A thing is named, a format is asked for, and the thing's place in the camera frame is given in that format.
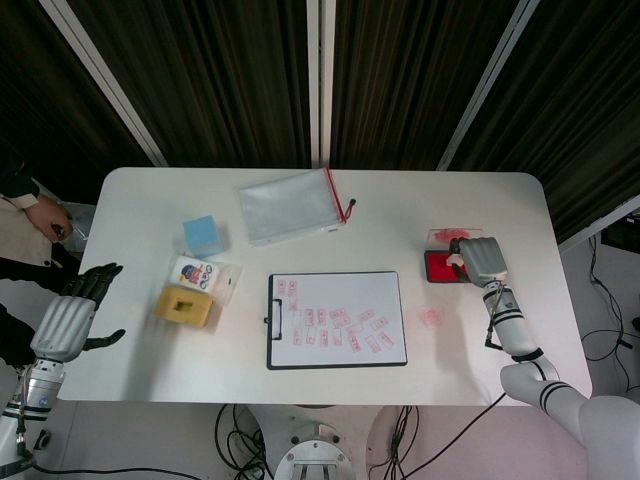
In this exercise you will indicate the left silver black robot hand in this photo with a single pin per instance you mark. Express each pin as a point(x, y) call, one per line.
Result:
point(62, 325)

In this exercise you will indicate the grey round robot base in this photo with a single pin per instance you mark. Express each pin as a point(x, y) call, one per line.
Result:
point(320, 450)

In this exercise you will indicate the white metal frame post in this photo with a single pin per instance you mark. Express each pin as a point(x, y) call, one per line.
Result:
point(101, 75)
point(492, 75)
point(314, 75)
point(600, 223)

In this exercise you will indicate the red ink pad clear lid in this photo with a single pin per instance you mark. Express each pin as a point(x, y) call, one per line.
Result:
point(437, 267)

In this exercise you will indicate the clear packet with printed label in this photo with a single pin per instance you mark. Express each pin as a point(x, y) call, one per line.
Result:
point(225, 280)

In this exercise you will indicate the light blue foam cube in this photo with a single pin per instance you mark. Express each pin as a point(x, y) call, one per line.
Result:
point(200, 235)

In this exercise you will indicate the white paper with red stamps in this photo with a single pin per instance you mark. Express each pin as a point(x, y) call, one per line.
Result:
point(350, 295)

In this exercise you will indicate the clear stamp with red base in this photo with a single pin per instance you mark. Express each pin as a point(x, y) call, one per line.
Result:
point(456, 259)

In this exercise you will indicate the mesh pouch with red zipper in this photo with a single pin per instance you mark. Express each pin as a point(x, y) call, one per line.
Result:
point(290, 210)

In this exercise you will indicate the dark brown pleated curtain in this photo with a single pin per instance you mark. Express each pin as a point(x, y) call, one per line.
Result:
point(225, 75)

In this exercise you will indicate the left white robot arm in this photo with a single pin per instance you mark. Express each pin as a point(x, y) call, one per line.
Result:
point(35, 390)

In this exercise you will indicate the yellow sponge with square hole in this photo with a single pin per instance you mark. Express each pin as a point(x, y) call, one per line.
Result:
point(200, 300)

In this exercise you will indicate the black clipboard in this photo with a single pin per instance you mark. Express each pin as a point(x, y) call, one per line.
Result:
point(278, 320)

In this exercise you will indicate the person in beige jacket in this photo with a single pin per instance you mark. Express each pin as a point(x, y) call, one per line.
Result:
point(20, 235)

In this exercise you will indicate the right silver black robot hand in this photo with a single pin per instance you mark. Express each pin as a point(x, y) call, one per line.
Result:
point(482, 257)

